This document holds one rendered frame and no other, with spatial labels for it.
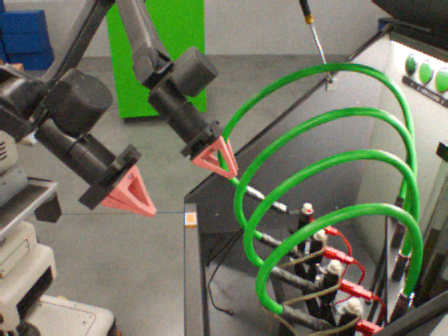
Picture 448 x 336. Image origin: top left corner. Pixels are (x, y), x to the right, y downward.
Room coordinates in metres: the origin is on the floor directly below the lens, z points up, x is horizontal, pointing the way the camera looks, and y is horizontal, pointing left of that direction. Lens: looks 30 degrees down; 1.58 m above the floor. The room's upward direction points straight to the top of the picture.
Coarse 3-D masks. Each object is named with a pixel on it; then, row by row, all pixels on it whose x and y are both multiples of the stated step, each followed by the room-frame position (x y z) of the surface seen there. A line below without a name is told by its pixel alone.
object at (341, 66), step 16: (336, 64) 0.59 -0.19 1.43; (352, 64) 0.59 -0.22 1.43; (288, 80) 0.58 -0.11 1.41; (384, 80) 0.59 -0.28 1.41; (256, 96) 0.58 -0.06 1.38; (400, 96) 0.59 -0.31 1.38; (240, 112) 0.57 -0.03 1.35; (224, 128) 0.58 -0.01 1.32; (224, 176) 0.58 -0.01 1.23; (400, 192) 0.60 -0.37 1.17
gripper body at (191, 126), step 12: (180, 108) 0.58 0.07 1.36; (192, 108) 0.59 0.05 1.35; (168, 120) 0.58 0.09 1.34; (180, 120) 0.58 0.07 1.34; (192, 120) 0.58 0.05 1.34; (204, 120) 0.59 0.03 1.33; (216, 120) 0.63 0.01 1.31; (180, 132) 0.58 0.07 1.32; (192, 132) 0.57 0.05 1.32; (204, 132) 0.54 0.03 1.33; (192, 144) 0.54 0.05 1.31
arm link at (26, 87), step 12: (0, 72) 0.48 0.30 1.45; (12, 72) 0.48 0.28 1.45; (24, 72) 0.49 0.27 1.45; (0, 84) 0.48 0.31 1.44; (12, 84) 0.46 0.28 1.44; (24, 84) 0.47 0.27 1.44; (36, 84) 0.48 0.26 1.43; (0, 96) 0.43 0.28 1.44; (12, 96) 0.44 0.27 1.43; (24, 96) 0.45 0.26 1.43; (36, 96) 0.47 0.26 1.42; (12, 108) 0.43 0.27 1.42; (24, 108) 0.44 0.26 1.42
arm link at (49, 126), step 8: (48, 112) 0.45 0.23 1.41; (48, 120) 0.45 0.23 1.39; (40, 128) 0.44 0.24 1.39; (48, 128) 0.44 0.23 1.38; (56, 128) 0.45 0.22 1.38; (40, 136) 0.44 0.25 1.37; (48, 136) 0.44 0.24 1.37; (56, 136) 0.44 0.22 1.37; (64, 136) 0.44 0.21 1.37; (72, 136) 0.45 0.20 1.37; (80, 136) 0.45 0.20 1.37; (48, 144) 0.44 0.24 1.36; (56, 144) 0.44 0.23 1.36; (64, 144) 0.44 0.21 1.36; (72, 144) 0.44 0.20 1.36; (56, 152) 0.44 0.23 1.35; (64, 152) 0.44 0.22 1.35
